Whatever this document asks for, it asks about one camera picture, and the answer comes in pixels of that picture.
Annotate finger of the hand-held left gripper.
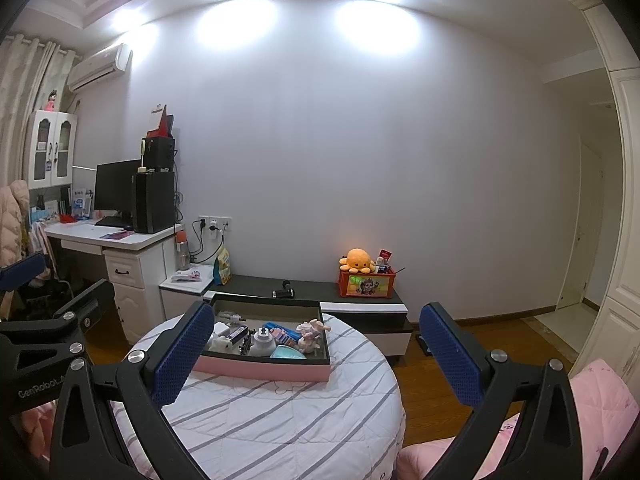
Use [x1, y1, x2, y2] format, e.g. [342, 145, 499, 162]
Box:
[0, 252, 47, 294]
[0, 279, 117, 363]

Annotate black computer monitor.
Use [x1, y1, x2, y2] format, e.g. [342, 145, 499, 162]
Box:
[94, 159, 143, 214]

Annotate pink figurine with blue clothes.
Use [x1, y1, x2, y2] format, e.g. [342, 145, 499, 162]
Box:
[296, 319, 331, 337]

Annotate pink padded jacket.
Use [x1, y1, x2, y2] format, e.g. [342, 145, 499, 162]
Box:
[0, 180, 31, 271]

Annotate blue and yellow snack bag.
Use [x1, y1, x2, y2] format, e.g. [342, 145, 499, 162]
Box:
[213, 247, 232, 286]

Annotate red storage crate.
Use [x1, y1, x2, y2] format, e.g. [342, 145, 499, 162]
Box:
[338, 269, 397, 299]

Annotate blue tube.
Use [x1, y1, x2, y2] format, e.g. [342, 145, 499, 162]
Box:
[265, 321, 301, 346]

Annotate white astronaut figure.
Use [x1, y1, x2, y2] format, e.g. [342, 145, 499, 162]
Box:
[209, 322, 236, 354]

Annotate blue and white carton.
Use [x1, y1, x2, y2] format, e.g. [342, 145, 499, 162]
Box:
[70, 189, 93, 221]

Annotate white side cabinet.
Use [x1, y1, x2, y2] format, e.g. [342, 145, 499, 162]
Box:
[159, 267, 216, 321]

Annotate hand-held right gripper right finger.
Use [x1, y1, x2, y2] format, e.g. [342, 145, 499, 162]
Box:
[419, 302, 584, 480]

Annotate cream wardrobe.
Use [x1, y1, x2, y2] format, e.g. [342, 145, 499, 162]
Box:
[570, 0, 640, 387]

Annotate black power cable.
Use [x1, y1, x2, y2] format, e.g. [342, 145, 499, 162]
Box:
[191, 220, 226, 264]

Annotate pink shallow box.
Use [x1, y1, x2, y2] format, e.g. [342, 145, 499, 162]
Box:
[192, 294, 332, 383]

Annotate black computer tower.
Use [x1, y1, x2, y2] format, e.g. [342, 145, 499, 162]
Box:
[131, 171, 177, 234]

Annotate white glass-door cabinet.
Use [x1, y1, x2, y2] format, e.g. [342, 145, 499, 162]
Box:
[27, 110, 79, 190]

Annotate orange octopus plush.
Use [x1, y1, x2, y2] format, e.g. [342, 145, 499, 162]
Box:
[340, 248, 377, 275]

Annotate toys in red crate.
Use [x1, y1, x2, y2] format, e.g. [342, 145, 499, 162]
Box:
[376, 248, 406, 276]

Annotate black office chair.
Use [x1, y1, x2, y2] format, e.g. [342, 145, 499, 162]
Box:
[0, 270, 77, 322]

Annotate low black-top cabinet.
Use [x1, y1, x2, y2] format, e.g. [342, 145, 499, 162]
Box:
[205, 275, 415, 362]

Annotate white door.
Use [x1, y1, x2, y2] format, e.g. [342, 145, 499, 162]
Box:
[557, 135, 604, 311]

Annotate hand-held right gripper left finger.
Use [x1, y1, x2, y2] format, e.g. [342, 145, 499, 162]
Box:
[50, 301, 215, 480]

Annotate beige curtain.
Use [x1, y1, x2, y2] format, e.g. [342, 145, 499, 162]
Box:
[0, 35, 77, 196]

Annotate round table with striped cloth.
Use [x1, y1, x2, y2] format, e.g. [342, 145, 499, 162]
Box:
[107, 310, 407, 480]

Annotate bottle with orange lid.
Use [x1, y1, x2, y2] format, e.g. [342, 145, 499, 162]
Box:
[175, 231, 192, 271]

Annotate black speaker box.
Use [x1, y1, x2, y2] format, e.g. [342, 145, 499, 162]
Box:
[141, 136, 176, 171]

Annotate white air conditioner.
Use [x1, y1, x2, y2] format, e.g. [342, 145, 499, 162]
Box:
[67, 43, 132, 93]

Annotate red paper bag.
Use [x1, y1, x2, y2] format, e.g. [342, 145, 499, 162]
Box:
[145, 105, 176, 138]

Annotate white desk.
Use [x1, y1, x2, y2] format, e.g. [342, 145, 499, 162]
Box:
[44, 220, 185, 344]

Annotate white plug adapter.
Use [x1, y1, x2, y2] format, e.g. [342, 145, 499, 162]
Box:
[250, 327, 277, 357]

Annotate pink floral blanket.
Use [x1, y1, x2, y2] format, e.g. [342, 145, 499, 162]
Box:
[20, 357, 640, 480]

